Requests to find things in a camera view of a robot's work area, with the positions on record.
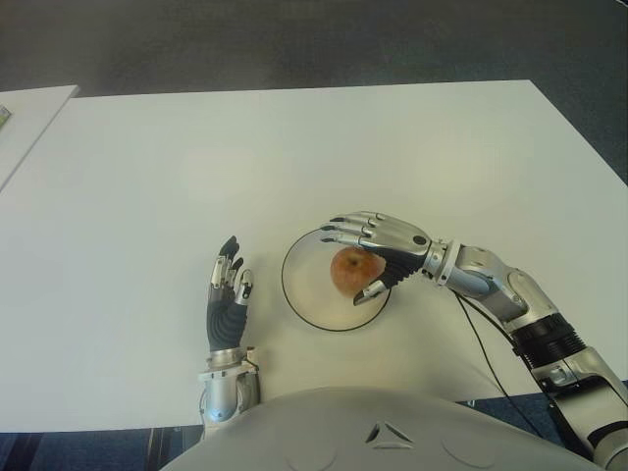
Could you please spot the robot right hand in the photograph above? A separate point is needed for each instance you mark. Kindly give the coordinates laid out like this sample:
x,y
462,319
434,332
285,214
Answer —
x,y
397,235

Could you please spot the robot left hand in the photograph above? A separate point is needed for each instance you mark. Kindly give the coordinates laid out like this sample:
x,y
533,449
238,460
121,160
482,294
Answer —
x,y
225,324

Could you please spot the red yellow apple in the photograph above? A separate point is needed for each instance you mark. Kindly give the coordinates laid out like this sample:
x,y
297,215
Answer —
x,y
350,270

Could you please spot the robot left arm silver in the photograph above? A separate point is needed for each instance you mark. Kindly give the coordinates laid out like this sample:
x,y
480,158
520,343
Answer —
x,y
223,392

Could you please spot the robot right arm silver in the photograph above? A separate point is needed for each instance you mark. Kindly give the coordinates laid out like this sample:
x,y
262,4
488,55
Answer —
x,y
520,299

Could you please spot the white plate black rim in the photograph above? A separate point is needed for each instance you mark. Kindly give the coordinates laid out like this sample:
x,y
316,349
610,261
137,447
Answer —
x,y
314,304

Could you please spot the dark metal table leg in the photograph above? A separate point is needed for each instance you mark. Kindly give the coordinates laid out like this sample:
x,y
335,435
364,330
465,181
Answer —
x,y
160,449

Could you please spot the grey robot torso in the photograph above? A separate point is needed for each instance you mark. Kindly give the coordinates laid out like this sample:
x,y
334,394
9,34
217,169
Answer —
x,y
373,441

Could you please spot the white side table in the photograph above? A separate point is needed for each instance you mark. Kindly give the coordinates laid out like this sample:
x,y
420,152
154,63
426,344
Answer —
x,y
29,127

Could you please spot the green flat item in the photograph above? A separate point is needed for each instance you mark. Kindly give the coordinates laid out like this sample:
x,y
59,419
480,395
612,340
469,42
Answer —
x,y
4,118

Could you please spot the beige wrist camera module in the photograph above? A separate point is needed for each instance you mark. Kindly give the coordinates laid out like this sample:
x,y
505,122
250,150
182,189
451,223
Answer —
x,y
252,357

